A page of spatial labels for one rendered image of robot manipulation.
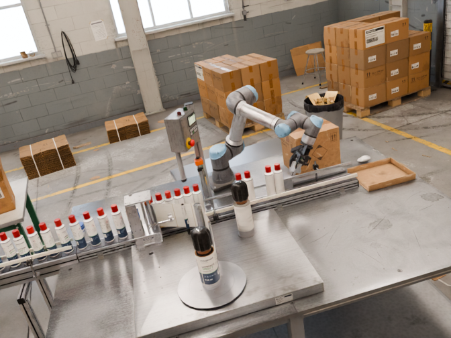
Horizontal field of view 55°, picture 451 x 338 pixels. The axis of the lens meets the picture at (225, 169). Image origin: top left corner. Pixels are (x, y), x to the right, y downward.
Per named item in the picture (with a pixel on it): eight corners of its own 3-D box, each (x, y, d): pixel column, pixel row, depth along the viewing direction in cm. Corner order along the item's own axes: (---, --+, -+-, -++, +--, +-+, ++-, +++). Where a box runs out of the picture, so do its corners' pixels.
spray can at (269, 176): (269, 200, 250) (264, 168, 241) (266, 196, 255) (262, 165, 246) (277, 198, 251) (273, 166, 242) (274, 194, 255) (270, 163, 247)
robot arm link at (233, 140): (217, 154, 294) (231, 87, 257) (231, 145, 304) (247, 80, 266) (229, 164, 290) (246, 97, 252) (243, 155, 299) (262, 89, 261)
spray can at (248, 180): (248, 206, 248) (243, 174, 239) (246, 202, 253) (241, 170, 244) (257, 204, 249) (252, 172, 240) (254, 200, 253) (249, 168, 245)
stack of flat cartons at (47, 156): (27, 180, 575) (19, 159, 562) (26, 167, 621) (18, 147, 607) (76, 165, 596) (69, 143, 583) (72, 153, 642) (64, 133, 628)
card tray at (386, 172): (368, 192, 250) (368, 186, 248) (347, 174, 273) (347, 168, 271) (415, 179, 254) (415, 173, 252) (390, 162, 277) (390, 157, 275)
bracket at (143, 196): (124, 206, 217) (124, 205, 217) (124, 197, 227) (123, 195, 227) (151, 200, 219) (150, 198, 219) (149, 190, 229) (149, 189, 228)
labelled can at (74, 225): (78, 251, 235) (65, 219, 226) (78, 246, 240) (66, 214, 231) (87, 249, 236) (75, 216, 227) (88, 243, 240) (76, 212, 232)
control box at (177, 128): (171, 152, 232) (163, 119, 224) (185, 139, 246) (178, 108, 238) (187, 152, 228) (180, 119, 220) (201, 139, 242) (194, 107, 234)
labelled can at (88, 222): (91, 247, 236) (80, 216, 227) (92, 242, 241) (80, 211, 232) (101, 245, 237) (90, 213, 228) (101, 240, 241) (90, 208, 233)
